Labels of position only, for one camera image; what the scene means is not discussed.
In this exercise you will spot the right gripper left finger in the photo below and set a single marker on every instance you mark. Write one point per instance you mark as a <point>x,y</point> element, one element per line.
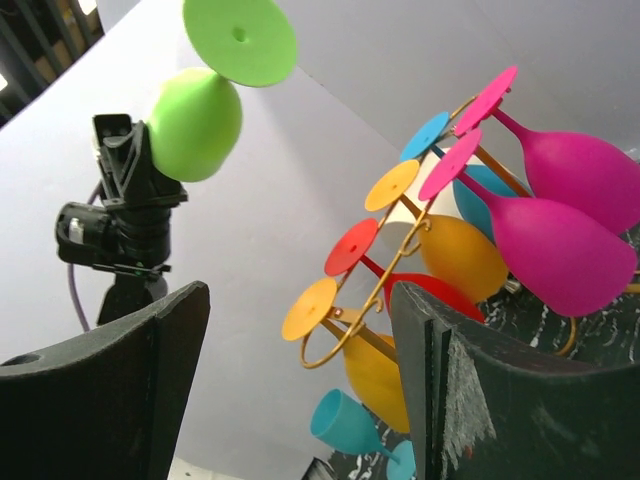
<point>107,404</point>

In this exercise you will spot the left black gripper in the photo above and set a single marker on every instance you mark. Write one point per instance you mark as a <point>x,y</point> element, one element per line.
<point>125,165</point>

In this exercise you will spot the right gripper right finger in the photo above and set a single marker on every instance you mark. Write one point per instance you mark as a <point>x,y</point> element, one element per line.
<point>483,404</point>

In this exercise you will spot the green wine glass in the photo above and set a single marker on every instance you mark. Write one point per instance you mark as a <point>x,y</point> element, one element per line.
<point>197,118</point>

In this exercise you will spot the orange wine glass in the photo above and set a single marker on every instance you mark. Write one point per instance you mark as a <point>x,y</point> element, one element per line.
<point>369,358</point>
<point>453,250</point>

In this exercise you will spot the magenta wine glass front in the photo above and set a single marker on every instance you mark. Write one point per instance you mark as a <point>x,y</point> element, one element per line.
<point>567,259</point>

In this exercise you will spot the magenta wine glass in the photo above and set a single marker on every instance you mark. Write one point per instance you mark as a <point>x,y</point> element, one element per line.
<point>577,169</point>
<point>567,259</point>

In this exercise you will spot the blue wine glass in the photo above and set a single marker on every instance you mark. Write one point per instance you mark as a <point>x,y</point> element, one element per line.
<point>471,207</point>
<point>345,425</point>

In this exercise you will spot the red wine glass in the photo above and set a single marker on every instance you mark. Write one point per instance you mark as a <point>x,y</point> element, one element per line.
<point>352,249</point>

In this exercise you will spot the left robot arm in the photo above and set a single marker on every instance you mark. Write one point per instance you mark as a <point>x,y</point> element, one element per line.
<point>128,234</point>

